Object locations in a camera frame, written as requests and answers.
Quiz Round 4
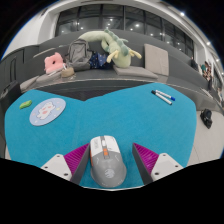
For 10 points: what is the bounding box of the person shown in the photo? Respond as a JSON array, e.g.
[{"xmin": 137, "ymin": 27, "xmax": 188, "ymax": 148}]
[{"xmin": 200, "ymin": 60, "xmax": 214, "ymax": 88}]

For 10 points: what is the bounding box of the tan twine ball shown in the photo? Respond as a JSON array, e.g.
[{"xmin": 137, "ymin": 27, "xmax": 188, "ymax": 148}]
[{"xmin": 60, "ymin": 67, "xmax": 75, "ymax": 79}]

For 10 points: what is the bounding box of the navy blue patterned bag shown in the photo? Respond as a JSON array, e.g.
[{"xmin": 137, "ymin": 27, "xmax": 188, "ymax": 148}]
[{"xmin": 88, "ymin": 51, "xmax": 113, "ymax": 70}]

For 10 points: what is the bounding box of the black hard case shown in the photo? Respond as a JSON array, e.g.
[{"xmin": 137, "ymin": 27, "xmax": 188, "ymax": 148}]
[{"xmin": 0, "ymin": 80, "xmax": 23, "ymax": 114}]

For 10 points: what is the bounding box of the blue-capped white marker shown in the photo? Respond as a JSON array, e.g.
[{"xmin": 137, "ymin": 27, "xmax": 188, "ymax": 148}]
[{"xmin": 155, "ymin": 89, "xmax": 176, "ymax": 102}]

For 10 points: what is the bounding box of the grey tiered bench seating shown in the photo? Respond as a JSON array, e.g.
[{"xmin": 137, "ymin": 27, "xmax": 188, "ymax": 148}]
[{"xmin": 0, "ymin": 29, "xmax": 224, "ymax": 111}]

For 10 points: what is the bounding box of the black bag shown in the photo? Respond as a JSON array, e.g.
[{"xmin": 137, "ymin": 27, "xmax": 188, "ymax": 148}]
[{"xmin": 199, "ymin": 108, "xmax": 214, "ymax": 130}]

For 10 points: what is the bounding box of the upright grey seat cushion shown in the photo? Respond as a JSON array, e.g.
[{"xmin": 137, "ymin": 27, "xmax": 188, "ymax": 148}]
[{"xmin": 143, "ymin": 43, "xmax": 170, "ymax": 77}]

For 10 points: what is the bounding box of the grey backpack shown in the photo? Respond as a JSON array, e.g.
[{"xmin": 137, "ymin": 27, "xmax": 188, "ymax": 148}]
[{"xmin": 65, "ymin": 38, "xmax": 93, "ymax": 72}]

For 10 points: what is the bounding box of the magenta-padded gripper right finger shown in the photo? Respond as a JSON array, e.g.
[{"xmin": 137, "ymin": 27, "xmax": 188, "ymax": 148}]
[{"xmin": 132, "ymin": 142, "xmax": 184, "ymax": 186}]

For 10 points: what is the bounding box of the round light blue mouse pad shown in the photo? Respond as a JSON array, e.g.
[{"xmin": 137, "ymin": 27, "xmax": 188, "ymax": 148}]
[{"xmin": 29, "ymin": 97, "xmax": 67, "ymax": 127}]

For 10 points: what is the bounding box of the green eraser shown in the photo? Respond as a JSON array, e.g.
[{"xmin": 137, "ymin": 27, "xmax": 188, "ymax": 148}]
[{"xmin": 19, "ymin": 99, "xmax": 33, "ymax": 110}]

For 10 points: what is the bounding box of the grey and white computer mouse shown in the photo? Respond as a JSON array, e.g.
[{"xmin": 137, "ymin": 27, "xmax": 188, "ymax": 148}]
[{"xmin": 89, "ymin": 134, "xmax": 128, "ymax": 189}]

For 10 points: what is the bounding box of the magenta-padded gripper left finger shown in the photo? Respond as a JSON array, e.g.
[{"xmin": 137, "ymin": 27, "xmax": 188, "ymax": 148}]
[{"xmin": 41, "ymin": 143, "xmax": 92, "ymax": 186}]

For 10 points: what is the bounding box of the green dragon plush toy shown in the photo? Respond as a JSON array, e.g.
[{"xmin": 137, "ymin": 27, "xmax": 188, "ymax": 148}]
[{"xmin": 78, "ymin": 28, "xmax": 143, "ymax": 69}]

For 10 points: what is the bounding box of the pink plush cushion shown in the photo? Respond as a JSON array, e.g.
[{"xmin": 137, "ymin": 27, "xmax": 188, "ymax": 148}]
[{"xmin": 44, "ymin": 52, "xmax": 65, "ymax": 75}]

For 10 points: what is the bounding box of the flat grey seat cushion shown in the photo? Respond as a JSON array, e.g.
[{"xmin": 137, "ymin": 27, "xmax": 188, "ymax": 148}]
[
  {"xmin": 112, "ymin": 64, "xmax": 159, "ymax": 80},
  {"xmin": 34, "ymin": 71, "xmax": 65, "ymax": 85},
  {"xmin": 19, "ymin": 75, "xmax": 44, "ymax": 93}
]

